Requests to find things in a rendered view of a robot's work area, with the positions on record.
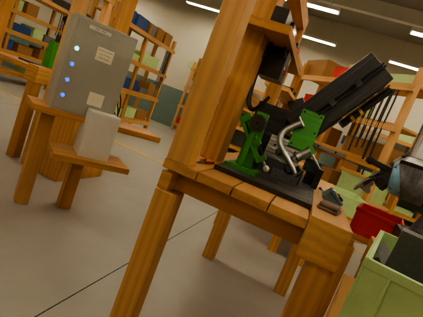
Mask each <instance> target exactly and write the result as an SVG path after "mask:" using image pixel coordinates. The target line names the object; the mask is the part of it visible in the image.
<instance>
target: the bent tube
mask: <svg viewBox="0 0 423 317"><path fill-rule="evenodd" d="M299 126H302V128H303V129H304V127H305V125H304V123H303V121H302V119H301V117H300V116H299V121H296V122H294V123H291V124H289V125H286V126H285V127H283V128H282V129H281V130H280V132H279V133H278V137H277V146H278V148H279V149H280V151H281V154H282V156H283V158H284V159H285V161H286V163H287V165H288V166H289V168H290V169H291V173H292V174H296V173H297V172H298V170H297V169H296V167H295V165H294V163H293V161H292V159H291V158H290V156H289V154H288V152H287V151H286V148H285V146H284V145H283V137H284V135H285V134H286V133H287V132H288V131H290V130H292V129H295V128H298V127H299Z"/></svg>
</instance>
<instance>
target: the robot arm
mask: <svg viewBox="0 0 423 317"><path fill-rule="evenodd" d="M365 161H366V162H367V163H368V164H370V165H371V164H372V165H374V166H375V167H377V168H379V169H380V170H378V171H376V172H374V173H373V174H371V175H370V176H369V177H367V178H365V179H364V180H362V181H361V182H360V183H358V184H357V185H356V186H355V187H354V190H356V189H359V188H361V189H362V190H363V191H364V192H365V193H367V194H369V193H370V192H371V189H370V188H371V186H373V185H374V182H375V185H376V186H377V187H378V189H379V190H381V191H383V190H385V189H387V191H388V192H389V193H390V194H392V195H394V196H396V197H398V198H401V199H404V200H406V201H408V202H410V203H413V204H416V205H418V206H421V207H423V124H422V126H421V128H420V130H419V133H418V135H417V137H416V139H415V142H414V144H413V145H412V148H411V149H410V151H409V152H407V153H406V154H404V155H402V156H401V157H399V158H397V159H395V160H394V161H393V162H391V163H390V166H391V167H389V166H387V165H385V164H383V163H381V162H379V161H377V160H375V159H374V158H373V157H367V158H366V160H365ZM409 230H411V231H413V232H416V233H418V234H420V235H422V236H423V214H422V216H421V217H420V218H418V219H417V220H416V221H415V222H414V223H413V224H412V225H411V226H410V228H409Z"/></svg>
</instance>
